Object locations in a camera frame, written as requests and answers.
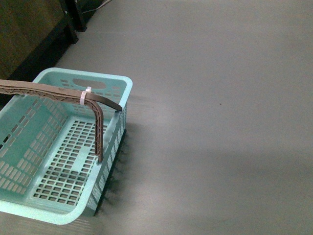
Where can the white zip tie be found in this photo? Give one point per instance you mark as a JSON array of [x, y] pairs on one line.
[[83, 95]]

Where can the turquoise plastic shopping basket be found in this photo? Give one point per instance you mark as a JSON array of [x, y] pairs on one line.
[[48, 167]]

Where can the brown basket handle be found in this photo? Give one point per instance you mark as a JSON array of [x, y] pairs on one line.
[[65, 95]]

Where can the dark wooden display stand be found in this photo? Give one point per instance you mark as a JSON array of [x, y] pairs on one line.
[[28, 27]]

